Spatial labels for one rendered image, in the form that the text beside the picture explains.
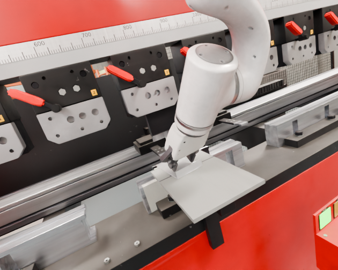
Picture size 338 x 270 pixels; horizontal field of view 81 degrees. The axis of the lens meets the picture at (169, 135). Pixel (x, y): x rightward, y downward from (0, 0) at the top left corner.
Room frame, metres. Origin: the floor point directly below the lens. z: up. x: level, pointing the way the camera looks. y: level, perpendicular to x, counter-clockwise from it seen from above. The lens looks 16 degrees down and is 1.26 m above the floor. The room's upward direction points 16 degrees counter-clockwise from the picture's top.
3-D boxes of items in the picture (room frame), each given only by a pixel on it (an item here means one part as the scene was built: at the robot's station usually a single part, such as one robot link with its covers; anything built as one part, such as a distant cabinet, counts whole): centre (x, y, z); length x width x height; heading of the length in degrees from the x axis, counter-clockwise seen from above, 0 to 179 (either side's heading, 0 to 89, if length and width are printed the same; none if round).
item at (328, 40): (0.84, -0.73, 1.26); 0.15 x 0.09 x 0.17; 109
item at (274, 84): (1.22, -0.60, 1.02); 0.44 x 0.06 x 0.04; 109
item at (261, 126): (1.15, -0.44, 0.81); 0.64 x 0.08 x 0.14; 19
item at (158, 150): (0.75, 0.07, 1.01); 0.26 x 0.12 x 0.05; 19
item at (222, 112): (0.86, -0.26, 1.01); 0.26 x 0.12 x 0.05; 19
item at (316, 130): (0.73, -0.59, 0.89); 0.30 x 0.05 x 0.03; 109
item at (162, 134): (0.60, 0.00, 1.13); 0.10 x 0.02 x 0.10; 109
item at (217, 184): (0.45, -0.04, 1.00); 0.26 x 0.18 x 0.01; 19
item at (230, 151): (0.61, -0.05, 0.92); 0.39 x 0.06 x 0.10; 109
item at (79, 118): (0.52, 0.22, 1.26); 0.15 x 0.09 x 0.17; 109
